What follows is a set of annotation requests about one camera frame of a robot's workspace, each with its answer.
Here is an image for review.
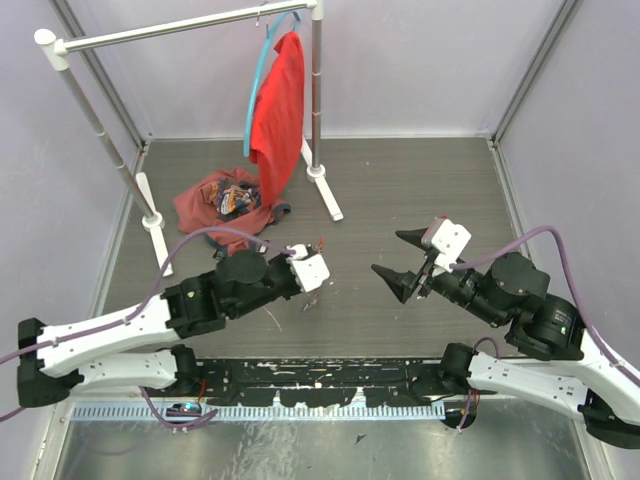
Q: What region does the red handled keyring with keys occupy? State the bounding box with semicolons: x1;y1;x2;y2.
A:
300;237;324;313

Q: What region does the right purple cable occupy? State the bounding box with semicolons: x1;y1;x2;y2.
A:
452;225;640;386

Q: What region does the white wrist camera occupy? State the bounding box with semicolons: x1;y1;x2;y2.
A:
421;217;472;276
286;244;330;293

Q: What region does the grey cable duct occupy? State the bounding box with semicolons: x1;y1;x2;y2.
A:
69;400;446;422

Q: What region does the small electronics board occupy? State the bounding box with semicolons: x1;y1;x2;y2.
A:
166;402;202;418

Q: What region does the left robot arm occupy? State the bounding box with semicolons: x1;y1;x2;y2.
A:
16;250;301;408

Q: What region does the dark red printed shirt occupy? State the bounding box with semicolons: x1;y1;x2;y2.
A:
173;167;292;236

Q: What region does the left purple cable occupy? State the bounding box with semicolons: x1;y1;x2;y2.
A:
0;227;294;424

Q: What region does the white clothes rack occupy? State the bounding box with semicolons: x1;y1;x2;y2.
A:
34;1;344;278

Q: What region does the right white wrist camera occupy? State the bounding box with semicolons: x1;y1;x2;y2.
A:
421;217;472;276

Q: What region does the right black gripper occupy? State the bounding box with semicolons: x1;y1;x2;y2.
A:
367;225;503;324

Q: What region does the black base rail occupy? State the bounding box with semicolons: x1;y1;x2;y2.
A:
200;357;457;408

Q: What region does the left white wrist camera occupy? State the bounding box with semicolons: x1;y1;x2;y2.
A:
286;244;330;293

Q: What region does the bright red shirt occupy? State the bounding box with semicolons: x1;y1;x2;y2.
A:
249;31;305;206

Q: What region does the blue clothes hanger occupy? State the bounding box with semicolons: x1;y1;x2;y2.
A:
242;11;301;158

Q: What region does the purple cable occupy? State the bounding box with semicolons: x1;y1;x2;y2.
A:
0;227;294;424
452;225;640;386

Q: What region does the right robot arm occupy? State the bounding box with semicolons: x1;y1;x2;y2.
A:
371;217;639;450

